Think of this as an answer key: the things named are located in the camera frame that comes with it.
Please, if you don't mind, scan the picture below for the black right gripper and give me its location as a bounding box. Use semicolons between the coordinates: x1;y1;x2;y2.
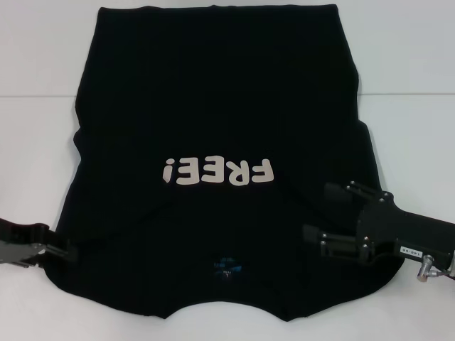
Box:
301;180;455;267

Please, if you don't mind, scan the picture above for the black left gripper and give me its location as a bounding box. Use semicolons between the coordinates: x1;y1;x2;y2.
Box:
0;218;80;268

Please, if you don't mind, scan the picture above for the black shirt with FREE print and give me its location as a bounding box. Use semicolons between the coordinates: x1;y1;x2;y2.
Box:
45;3;406;314

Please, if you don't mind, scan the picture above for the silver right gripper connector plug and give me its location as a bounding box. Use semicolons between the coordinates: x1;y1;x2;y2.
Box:
417;254;439;284

